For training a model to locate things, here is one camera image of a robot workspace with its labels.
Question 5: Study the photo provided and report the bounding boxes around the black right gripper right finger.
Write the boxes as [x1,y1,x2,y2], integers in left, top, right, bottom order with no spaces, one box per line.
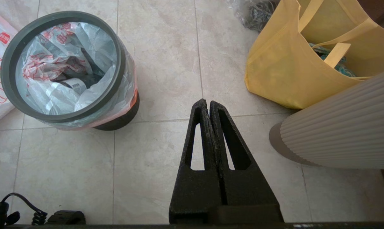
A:
[209,101,284,223]

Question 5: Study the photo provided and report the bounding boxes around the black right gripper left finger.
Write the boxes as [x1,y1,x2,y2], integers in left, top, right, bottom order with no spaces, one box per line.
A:
[169,99,227,224]

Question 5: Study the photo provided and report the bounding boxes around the used white red-print trash bag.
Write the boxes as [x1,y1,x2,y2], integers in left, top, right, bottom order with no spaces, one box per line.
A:
[15,22,138,129]

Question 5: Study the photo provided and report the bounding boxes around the grey bin retaining ring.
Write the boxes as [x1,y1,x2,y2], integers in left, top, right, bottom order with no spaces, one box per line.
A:
[0,11,126,123]

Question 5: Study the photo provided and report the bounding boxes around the black trash bin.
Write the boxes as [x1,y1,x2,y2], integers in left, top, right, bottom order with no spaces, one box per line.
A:
[93,91,140,131]

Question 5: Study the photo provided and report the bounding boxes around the yellow fabric tote bag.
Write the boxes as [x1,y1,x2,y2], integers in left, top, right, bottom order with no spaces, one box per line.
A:
[245,0,384,109]

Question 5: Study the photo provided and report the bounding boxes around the clear bag of dark parts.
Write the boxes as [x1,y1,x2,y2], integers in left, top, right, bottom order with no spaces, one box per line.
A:
[233,0,280,32]

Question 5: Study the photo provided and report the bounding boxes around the white ribbed cylinder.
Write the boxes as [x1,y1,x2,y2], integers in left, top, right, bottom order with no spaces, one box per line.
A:
[269,68,384,169]

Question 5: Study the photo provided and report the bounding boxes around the teal patterned tote contents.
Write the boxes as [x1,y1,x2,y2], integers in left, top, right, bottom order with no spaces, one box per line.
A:
[310,43,356,77]

